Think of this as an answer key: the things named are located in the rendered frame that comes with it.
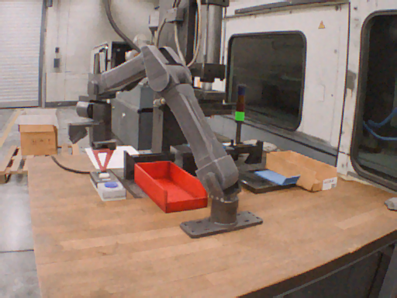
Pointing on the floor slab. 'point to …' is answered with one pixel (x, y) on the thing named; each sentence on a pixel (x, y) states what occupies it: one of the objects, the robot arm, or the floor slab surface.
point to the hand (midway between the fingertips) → (102, 168)
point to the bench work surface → (81, 241)
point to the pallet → (11, 164)
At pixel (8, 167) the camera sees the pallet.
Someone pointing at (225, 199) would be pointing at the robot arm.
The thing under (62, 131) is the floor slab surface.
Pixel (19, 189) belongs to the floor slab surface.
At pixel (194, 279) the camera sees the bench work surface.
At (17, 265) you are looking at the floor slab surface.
